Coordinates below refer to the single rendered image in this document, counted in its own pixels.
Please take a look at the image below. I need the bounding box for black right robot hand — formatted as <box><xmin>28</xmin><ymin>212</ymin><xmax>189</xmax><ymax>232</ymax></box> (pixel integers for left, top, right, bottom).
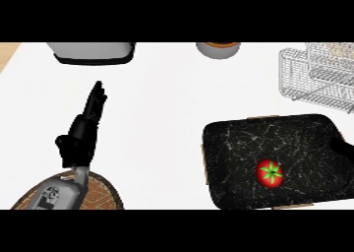
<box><xmin>328</xmin><ymin>137</ymin><xmax>354</xmax><ymax>170</ymax></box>

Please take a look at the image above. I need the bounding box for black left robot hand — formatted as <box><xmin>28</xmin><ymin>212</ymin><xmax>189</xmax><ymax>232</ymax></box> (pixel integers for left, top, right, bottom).
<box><xmin>54</xmin><ymin>80</ymin><xmax>110</xmax><ymax>169</ymax></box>

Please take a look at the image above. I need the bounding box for red tomato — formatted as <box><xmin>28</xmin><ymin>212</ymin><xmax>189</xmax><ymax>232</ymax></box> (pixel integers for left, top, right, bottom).
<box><xmin>256</xmin><ymin>158</ymin><xmax>287</xmax><ymax>189</ymax></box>

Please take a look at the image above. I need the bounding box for black marble tray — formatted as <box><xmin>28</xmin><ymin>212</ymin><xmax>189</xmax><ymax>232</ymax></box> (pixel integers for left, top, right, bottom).
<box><xmin>203</xmin><ymin>113</ymin><xmax>354</xmax><ymax>211</ymax></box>

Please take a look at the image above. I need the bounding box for grey and black appliance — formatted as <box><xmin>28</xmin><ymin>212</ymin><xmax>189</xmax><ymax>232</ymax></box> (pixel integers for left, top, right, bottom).
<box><xmin>45</xmin><ymin>42</ymin><xmax>138</xmax><ymax>66</ymax></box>

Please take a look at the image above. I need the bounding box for grey cup with orange rim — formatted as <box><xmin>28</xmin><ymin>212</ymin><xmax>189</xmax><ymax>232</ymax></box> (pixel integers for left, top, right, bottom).
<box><xmin>195</xmin><ymin>42</ymin><xmax>242</xmax><ymax>60</ymax></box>

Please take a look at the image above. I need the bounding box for silver wire tiered basket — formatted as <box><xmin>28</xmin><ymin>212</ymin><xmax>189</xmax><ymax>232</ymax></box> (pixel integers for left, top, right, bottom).
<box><xmin>278</xmin><ymin>42</ymin><xmax>354</xmax><ymax>116</ymax></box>

